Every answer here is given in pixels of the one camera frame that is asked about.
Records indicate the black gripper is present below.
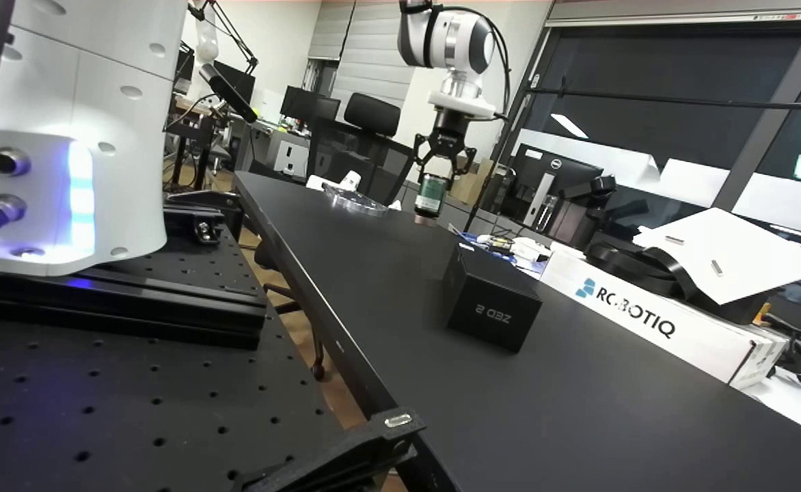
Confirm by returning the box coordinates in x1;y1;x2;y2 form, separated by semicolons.
413;107;479;192

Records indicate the small green label glass bottle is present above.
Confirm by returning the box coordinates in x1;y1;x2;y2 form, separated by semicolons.
413;176;447;221

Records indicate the black slanted pole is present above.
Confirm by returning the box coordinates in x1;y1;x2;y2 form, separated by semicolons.
460;24;551;239

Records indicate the black office chair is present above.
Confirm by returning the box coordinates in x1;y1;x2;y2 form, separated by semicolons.
308;91;415;207

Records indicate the clear plastic wrapper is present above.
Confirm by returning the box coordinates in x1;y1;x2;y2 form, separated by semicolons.
323;185;393;219

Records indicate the black electronic device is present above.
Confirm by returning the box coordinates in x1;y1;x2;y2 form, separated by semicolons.
506;143;617;235

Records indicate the black computer monitor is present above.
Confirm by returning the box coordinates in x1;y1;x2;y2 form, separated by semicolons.
278;83;343;129
211;58;260;110

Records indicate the black rectangular box white sticker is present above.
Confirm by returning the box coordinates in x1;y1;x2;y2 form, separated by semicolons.
439;243;547;359

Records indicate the grey drawer cabinet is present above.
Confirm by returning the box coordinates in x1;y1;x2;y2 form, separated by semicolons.
267;129;316;184

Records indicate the black bag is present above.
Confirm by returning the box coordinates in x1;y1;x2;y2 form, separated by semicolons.
583;229;723;306

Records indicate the white Robotiq printed box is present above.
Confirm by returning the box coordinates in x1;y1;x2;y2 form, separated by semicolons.
538;247;788;385

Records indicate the white cardboard sheet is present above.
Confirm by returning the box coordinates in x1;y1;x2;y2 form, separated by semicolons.
631;204;801;308

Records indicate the black perforated breadboard plate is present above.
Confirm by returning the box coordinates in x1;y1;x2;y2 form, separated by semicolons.
0;224;428;492

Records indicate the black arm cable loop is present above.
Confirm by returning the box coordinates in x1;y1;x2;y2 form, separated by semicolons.
460;4;516;124

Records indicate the small black camera block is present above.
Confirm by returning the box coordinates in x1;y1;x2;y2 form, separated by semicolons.
160;203;230;248

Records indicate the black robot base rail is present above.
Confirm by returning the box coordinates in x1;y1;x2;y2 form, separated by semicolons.
0;263;270;353

